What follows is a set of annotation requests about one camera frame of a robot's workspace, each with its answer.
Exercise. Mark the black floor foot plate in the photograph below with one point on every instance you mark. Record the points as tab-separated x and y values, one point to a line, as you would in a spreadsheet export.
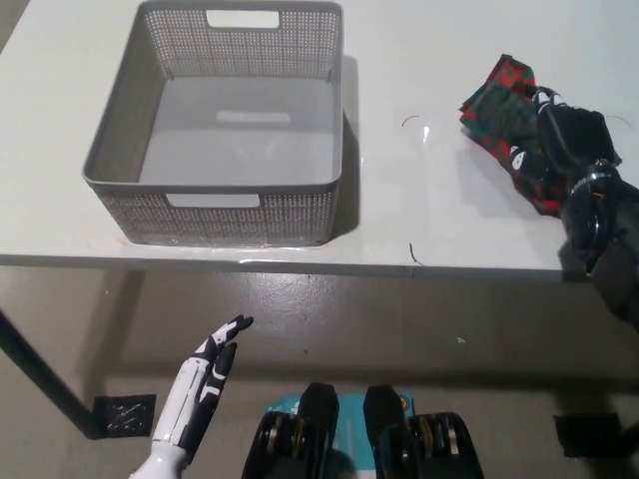
586	434
125	414

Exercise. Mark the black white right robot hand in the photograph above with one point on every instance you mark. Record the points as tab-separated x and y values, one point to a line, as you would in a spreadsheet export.
579	140

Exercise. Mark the red green coffee bean bag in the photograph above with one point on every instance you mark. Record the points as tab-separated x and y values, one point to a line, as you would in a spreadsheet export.
499	110

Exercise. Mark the grey perforated plastic basket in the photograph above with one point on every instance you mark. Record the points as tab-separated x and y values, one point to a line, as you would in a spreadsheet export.
234	130

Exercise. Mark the black metal table leg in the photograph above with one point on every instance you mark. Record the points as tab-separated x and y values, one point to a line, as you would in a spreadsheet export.
45	379

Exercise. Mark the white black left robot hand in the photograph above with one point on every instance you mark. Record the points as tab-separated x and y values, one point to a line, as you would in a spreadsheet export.
199	389

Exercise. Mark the black teal robot torso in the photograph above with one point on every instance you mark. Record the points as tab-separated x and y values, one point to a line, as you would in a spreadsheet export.
374	439

